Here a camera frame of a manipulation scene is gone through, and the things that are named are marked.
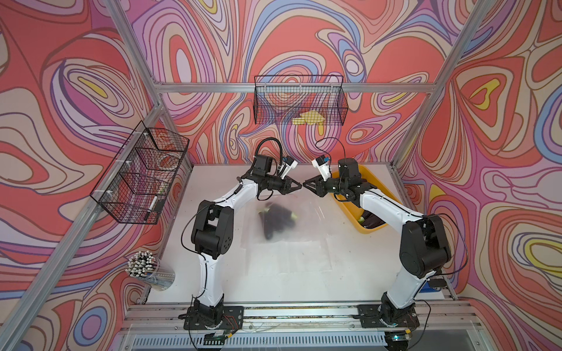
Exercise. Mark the back black wire basket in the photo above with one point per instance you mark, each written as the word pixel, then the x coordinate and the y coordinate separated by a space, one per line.
pixel 279 98

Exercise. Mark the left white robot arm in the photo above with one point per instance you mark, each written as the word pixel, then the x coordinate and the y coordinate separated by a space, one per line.
pixel 213 224

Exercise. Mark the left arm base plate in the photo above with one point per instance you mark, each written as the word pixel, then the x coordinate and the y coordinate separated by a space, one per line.
pixel 201 318

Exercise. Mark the clear cup of sticks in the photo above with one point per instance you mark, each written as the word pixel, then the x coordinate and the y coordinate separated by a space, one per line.
pixel 148 268

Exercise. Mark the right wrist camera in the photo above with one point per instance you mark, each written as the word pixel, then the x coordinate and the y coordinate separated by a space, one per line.
pixel 322 164

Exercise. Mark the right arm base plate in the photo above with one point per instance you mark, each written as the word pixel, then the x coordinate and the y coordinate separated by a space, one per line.
pixel 387 316

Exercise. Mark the black wire basket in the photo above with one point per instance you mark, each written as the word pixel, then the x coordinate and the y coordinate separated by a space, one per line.
pixel 136 194
pixel 279 98

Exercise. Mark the yellow plastic tray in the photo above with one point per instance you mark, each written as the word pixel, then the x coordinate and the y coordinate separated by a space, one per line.
pixel 354 214

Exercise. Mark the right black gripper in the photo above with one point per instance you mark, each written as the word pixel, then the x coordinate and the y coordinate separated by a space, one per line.
pixel 319 183

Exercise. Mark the dark purple eggplant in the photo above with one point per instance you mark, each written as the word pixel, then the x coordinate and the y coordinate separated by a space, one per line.
pixel 267 224

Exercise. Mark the left black wire basket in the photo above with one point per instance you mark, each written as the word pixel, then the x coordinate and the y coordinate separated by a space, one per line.
pixel 136 194

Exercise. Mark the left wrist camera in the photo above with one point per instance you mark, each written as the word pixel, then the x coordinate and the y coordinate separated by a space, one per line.
pixel 288 163

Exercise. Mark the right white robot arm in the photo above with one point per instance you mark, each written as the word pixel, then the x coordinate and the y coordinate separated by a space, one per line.
pixel 424 247

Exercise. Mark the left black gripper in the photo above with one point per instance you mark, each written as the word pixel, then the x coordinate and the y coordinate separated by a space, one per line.
pixel 285 189

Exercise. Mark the yellow item in basket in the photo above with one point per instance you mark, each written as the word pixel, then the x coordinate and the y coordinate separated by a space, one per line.
pixel 309 118

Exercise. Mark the eggplant in tray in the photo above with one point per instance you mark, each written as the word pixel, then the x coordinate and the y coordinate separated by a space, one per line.
pixel 369 221

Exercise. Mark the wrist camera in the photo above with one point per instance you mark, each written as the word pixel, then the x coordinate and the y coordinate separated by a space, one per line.
pixel 322 164
pixel 288 163

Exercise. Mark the clear zip-top bag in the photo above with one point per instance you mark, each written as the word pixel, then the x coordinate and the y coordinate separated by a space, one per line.
pixel 299 217

